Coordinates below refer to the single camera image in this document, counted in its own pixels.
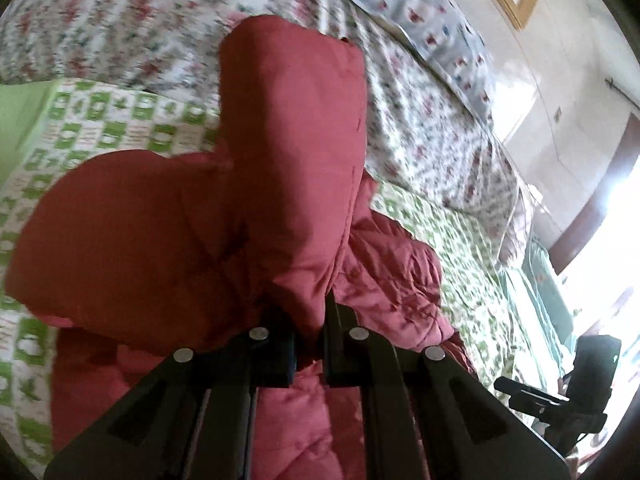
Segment red quilted garment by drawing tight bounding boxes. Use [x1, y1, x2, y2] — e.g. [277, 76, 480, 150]
[5, 14, 478, 480]

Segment pale teal cloth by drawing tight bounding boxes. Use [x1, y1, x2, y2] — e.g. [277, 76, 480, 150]
[500, 237, 578, 361]

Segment brown door frame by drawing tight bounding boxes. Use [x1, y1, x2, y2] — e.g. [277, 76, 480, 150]
[549, 112, 640, 266]

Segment blue printed pillow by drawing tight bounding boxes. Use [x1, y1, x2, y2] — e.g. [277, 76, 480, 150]
[332, 0, 498, 126]

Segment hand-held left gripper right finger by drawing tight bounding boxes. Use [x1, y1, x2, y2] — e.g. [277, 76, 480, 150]
[324, 291, 572, 480]

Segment red floral quilt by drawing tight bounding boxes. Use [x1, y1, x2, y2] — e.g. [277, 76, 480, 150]
[0, 0, 521, 241]

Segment pink plaid pillow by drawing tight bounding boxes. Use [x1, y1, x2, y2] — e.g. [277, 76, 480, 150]
[497, 182, 537, 266]

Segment green checkered printed blanket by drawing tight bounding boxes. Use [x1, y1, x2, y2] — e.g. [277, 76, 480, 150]
[0, 77, 571, 480]

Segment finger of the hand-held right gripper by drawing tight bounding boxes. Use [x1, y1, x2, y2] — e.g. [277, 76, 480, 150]
[493, 376, 572, 412]

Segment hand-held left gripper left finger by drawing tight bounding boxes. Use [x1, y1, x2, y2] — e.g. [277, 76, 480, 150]
[44, 305, 297, 480]

